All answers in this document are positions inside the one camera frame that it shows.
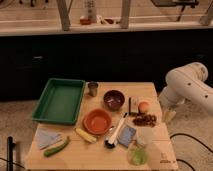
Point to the light blue folded cloth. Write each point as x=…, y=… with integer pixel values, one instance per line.
x=46, y=138

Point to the bunch of dark grapes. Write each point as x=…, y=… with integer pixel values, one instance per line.
x=145, y=120

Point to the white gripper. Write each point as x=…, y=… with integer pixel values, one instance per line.
x=167, y=114

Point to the dark brown bowl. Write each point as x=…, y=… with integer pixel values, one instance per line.
x=114, y=99

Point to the orange peach fruit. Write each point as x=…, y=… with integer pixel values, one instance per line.
x=143, y=107

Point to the white bottle on shelf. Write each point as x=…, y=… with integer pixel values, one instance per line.
x=90, y=6

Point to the black and white spatula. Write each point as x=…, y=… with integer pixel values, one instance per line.
x=111, y=140

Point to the small white box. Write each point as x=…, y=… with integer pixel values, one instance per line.
x=133, y=105

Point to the black floor stand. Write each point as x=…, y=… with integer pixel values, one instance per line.
x=10, y=146

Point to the orange bowl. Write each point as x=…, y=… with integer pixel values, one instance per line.
x=97, y=121

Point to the green cucumber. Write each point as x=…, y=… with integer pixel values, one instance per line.
x=54, y=150

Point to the blue sponge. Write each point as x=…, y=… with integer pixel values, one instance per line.
x=126, y=135

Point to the small metal cup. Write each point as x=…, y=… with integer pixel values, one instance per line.
x=93, y=88

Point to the green plastic tray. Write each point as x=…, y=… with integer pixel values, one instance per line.
x=60, y=102

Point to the red bowl on shelf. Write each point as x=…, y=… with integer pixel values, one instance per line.
x=85, y=21

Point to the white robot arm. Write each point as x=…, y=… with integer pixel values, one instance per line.
x=186, y=83

